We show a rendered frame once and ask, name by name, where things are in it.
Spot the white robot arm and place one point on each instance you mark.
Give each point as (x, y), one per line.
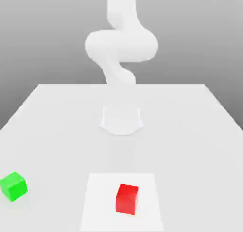
(121, 45)

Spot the small red cube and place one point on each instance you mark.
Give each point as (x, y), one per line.
(126, 200)

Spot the small green cube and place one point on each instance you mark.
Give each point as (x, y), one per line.
(13, 187)

